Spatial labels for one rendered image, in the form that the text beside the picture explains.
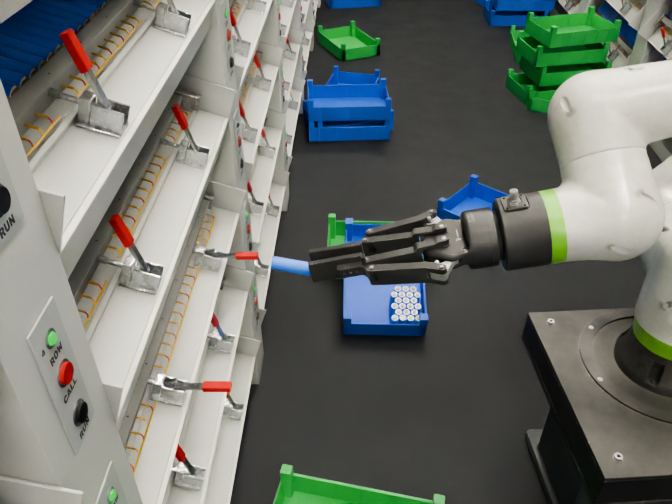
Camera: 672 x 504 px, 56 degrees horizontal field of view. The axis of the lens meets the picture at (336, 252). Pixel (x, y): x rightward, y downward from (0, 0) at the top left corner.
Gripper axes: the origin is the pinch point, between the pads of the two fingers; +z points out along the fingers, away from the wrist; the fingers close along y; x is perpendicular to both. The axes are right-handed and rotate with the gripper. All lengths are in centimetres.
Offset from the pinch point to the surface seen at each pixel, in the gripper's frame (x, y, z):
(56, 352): -23.1, 34.6, 14.1
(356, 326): 55, -45, 8
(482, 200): 68, -107, -31
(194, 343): 8.1, 2.7, 22.0
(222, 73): -16.5, -30.6, 15.0
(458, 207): 66, -103, -23
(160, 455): 7.8, 20.8, 22.5
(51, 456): -17.7, 39.0, 15.6
